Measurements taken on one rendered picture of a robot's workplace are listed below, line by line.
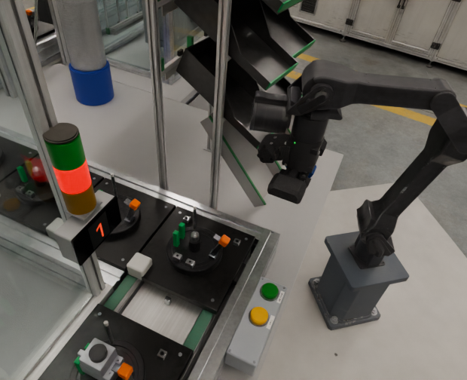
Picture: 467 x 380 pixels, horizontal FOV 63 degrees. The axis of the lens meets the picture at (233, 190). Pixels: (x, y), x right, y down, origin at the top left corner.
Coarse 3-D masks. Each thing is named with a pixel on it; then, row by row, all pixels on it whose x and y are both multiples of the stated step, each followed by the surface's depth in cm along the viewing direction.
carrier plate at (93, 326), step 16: (96, 320) 82; (112, 320) 82; (128, 320) 82; (80, 336) 79; (96, 336) 79; (128, 336) 80; (144, 336) 80; (160, 336) 80; (64, 352) 77; (144, 352) 78; (176, 352) 78; (192, 352) 79; (48, 368) 74; (64, 368) 74; (160, 368) 76; (176, 368) 76
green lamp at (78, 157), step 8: (80, 136) 57; (48, 144) 55; (64, 144) 55; (72, 144) 55; (80, 144) 57; (48, 152) 56; (56, 152) 55; (64, 152) 55; (72, 152) 56; (80, 152) 58; (56, 160) 56; (64, 160) 56; (72, 160) 57; (80, 160) 58; (56, 168) 58; (64, 168) 57; (72, 168) 58
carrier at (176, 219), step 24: (192, 216) 105; (168, 240) 99; (192, 240) 92; (144, 264) 91; (168, 264) 93; (192, 264) 90; (216, 264) 93; (240, 264) 95; (168, 288) 89; (192, 288) 89; (216, 288) 90; (216, 312) 86
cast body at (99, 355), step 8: (96, 344) 66; (104, 344) 67; (80, 352) 70; (88, 352) 66; (96, 352) 65; (104, 352) 65; (112, 352) 66; (80, 360) 65; (88, 360) 65; (96, 360) 64; (104, 360) 65; (112, 360) 67; (120, 360) 68; (88, 368) 66; (96, 368) 64; (104, 368) 65; (96, 376) 67; (104, 376) 66; (112, 376) 66
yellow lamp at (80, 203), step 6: (90, 186) 63; (84, 192) 62; (90, 192) 64; (66, 198) 62; (72, 198) 62; (78, 198) 62; (84, 198) 63; (90, 198) 64; (66, 204) 64; (72, 204) 63; (78, 204) 63; (84, 204) 64; (90, 204) 65; (72, 210) 64; (78, 210) 64; (84, 210) 64; (90, 210) 65
